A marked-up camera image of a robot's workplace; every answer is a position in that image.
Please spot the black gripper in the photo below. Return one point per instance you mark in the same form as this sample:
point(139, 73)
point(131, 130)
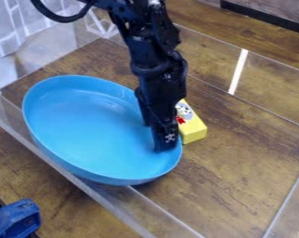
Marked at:
point(162, 88)

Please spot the yellow butter block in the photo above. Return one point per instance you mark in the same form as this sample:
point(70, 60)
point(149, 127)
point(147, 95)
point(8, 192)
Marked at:
point(193, 127)

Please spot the blue oval tray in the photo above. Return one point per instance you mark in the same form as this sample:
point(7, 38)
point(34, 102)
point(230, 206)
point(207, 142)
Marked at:
point(86, 123)

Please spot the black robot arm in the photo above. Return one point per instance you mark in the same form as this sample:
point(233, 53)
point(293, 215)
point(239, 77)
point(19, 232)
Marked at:
point(153, 37)

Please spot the clear acrylic barrier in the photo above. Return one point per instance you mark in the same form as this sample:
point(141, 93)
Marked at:
point(234, 189)

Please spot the white checkered cloth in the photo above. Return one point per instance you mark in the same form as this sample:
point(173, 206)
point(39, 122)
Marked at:
point(20, 21)

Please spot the dark baseboard strip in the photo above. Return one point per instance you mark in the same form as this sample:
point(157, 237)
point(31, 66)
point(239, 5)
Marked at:
point(259, 15)

